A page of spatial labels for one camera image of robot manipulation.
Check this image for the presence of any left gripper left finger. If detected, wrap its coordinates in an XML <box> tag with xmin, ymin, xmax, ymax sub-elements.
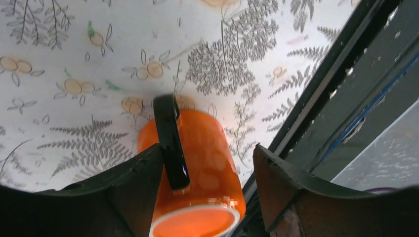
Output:
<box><xmin>0</xmin><ymin>144</ymin><xmax>163</xmax><ymax>237</ymax></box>

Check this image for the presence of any orange mug black handle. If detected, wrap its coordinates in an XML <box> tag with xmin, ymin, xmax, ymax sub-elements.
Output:
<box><xmin>137</xmin><ymin>94</ymin><xmax>246</xmax><ymax>237</ymax></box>

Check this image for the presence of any floral tablecloth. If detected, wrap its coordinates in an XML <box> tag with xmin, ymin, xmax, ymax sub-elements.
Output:
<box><xmin>0</xmin><ymin>0</ymin><xmax>359</xmax><ymax>192</ymax></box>

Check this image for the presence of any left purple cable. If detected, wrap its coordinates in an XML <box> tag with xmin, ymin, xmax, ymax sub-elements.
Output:
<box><xmin>363</xmin><ymin>187</ymin><xmax>398</xmax><ymax>195</ymax></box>

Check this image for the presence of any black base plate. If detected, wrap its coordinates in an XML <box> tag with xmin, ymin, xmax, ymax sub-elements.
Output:
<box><xmin>232</xmin><ymin>0</ymin><xmax>419</xmax><ymax>237</ymax></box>

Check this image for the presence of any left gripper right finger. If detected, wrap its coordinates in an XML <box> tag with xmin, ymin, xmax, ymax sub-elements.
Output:
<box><xmin>253</xmin><ymin>145</ymin><xmax>419</xmax><ymax>237</ymax></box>

